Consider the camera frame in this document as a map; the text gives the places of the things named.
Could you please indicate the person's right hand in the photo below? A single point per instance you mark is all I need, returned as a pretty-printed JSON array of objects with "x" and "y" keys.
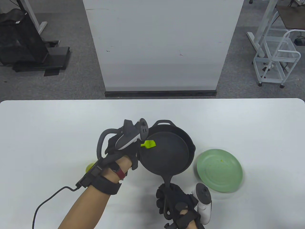
[{"x": 181, "y": 198}]

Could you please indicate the small green cup of oil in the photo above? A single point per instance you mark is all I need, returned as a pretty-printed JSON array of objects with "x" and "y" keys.
[{"x": 89, "y": 167}]

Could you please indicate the white and black left controller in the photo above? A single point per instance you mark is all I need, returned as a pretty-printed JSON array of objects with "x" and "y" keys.
[{"x": 127, "y": 142}]

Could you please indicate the white and black right controller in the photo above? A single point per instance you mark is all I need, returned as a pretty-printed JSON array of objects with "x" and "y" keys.
[{"x": 205, "y": 210}]

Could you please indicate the white desk leg frame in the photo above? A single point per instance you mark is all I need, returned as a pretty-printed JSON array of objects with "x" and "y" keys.
[
  {"x": 266, "y": 21},
  {"x": 32, "y": 14}
]

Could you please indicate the black power adapter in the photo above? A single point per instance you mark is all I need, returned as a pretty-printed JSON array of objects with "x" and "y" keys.
[{"x": 299, "y": 41}]

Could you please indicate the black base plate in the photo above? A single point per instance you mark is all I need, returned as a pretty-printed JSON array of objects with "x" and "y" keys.
[{"x": 57, "y": 54}]

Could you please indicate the white and black controller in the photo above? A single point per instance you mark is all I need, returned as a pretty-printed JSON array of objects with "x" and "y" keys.
[
  {"x": 205, "y": 210},
  {"x": 127, "y": 142}
]

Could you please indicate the black partition base bar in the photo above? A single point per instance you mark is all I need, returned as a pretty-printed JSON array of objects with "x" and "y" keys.
[{"x": 162, "y": 93}]

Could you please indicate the black cast iron frying pan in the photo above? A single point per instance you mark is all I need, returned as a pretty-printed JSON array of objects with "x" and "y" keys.
[{"x": 166, "y": 157}]

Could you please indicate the green round plate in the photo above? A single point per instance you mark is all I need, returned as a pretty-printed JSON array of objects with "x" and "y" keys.
[{"x": 219, "y": 170}]

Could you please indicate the green silicone brush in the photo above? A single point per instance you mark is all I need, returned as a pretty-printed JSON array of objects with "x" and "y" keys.
[{"x": 150, "y": 144}]

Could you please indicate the person's right forearm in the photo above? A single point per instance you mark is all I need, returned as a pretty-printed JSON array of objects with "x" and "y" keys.
[{"x": 188, "y": 223}]

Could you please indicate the white partition board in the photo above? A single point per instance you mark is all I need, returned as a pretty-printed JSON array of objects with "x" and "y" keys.
[{"x": 162, "y": 47}]

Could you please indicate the person's left hand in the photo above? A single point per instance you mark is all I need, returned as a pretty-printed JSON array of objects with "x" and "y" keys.
[{"x": 132, "y": 157}]

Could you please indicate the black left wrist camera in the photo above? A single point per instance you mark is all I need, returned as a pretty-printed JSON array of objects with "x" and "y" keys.
[{"x": 91, "y": 173}]

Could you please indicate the brown tabletop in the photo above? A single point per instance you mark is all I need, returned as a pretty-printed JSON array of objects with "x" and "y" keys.
[{"x": 293, "y": 16}]

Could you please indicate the red wristband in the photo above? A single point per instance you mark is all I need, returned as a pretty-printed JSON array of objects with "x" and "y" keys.
[{"x": 119, "y": 171}]

